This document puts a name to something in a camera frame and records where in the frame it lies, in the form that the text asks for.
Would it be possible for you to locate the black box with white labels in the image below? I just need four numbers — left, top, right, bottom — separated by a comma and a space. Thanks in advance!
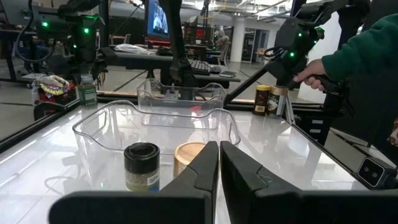
294, 113, 333, 146

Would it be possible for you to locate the black-lid spice jar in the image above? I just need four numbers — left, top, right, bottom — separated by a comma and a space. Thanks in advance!
123, 142, 161, 192

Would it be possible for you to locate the blue-screen monitor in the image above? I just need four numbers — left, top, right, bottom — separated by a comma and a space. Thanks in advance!
144, 0, 170, 41

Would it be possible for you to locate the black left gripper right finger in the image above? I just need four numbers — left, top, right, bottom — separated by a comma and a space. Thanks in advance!
221, 141, 398, 224

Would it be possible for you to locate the clear plastic bag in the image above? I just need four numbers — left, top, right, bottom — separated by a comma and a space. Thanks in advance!
114, 43, 150, 55

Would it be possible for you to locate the clear plastic bin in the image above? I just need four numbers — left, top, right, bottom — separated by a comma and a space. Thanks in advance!
72, 100, 242, 190
136, 78, 227, 130

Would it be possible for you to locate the grey side desk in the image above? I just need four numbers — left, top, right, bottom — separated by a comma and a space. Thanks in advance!
102, 46, 242, 90

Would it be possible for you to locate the person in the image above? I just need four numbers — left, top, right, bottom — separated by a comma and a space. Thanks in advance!
322, 0, 398, 156

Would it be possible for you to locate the black background arm cable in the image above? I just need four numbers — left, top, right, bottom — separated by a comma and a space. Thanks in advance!
14, 0, 58, 63

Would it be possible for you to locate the black keyboard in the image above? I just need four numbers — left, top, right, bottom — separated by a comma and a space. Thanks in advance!
189, 58, 215, 76

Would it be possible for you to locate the black diagonal strut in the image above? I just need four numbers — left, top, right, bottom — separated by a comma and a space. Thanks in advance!
223, 63, 274, 106

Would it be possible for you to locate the green-lid spice jar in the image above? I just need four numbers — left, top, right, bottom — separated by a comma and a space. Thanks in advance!
76, 73, 99, 109

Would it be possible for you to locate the white round column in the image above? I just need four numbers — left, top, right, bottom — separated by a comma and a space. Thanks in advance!
229, 17, 247, 63

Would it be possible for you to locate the black leader arm with handle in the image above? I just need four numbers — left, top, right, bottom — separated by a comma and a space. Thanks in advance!
264, 0, 354, 103

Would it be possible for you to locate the black table-level camera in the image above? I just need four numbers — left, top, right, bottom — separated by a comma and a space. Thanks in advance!
356, 157, 398, 190

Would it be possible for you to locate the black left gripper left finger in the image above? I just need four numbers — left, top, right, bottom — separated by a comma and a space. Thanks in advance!
48, 141, 220, 224

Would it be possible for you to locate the person's hand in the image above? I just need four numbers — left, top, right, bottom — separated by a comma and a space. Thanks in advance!
388, 127, 398, 147
293, 58, 327, 91

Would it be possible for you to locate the yellow-lid spice jar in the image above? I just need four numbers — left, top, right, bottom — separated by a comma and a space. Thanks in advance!
252, 84, 272, 117

